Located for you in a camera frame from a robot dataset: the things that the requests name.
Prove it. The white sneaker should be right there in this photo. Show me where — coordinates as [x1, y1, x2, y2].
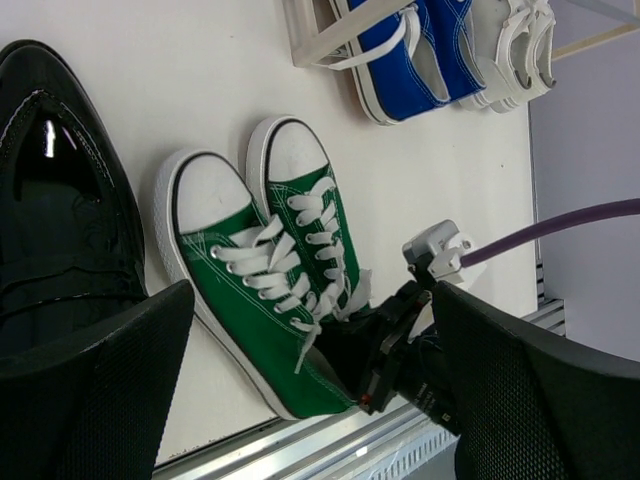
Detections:
[460, 1, 536, 113]
[491, 1, 556, 113]

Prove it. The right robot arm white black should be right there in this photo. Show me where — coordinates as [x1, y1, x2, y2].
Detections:
[355, 281, 461, 436]

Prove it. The aluminium mounting rail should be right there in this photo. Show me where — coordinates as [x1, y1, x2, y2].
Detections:
[149, 297, 566, 480]

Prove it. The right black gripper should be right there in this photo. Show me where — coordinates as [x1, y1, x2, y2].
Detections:
[356, 281, 445, 415]

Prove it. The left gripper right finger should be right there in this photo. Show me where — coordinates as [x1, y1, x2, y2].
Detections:
[433, 282, 639, 479]

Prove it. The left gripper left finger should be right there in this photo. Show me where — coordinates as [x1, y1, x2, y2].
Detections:
[1, 281, 194, 479]

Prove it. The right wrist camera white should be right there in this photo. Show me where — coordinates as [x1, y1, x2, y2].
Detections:
[402, 219, 486, 290]

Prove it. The cream metal shoe rack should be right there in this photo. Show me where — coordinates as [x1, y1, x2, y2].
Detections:
[283, 0, 639, 68]

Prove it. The black leather shoe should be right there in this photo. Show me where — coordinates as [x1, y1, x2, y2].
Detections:
[1, 39, 147, 357]

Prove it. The green canvas sneaker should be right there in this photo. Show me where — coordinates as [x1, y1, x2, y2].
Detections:
[245, 116, 371, 322]
[153, 148, 354, 420]

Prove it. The blue canvas sneaker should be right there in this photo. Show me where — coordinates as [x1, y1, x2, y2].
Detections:
[425, 0, 486, 102]
[320, 1, 450, 126]

